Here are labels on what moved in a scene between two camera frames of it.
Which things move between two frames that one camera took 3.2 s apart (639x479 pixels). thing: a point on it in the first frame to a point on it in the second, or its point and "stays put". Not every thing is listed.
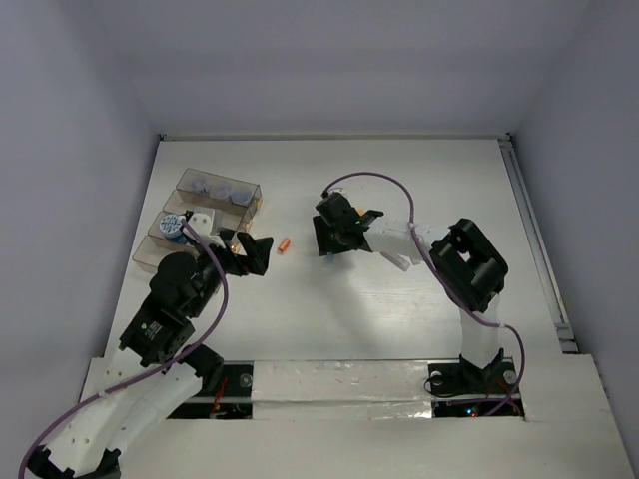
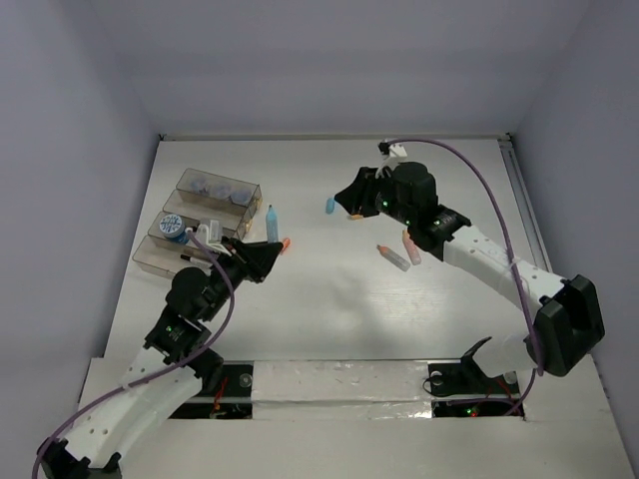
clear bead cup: x=199 y=185 stays put
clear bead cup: x=242 y=193 stays put
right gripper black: x=325 y=242 to x=358 y=194
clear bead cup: x=221 y=190 stays put
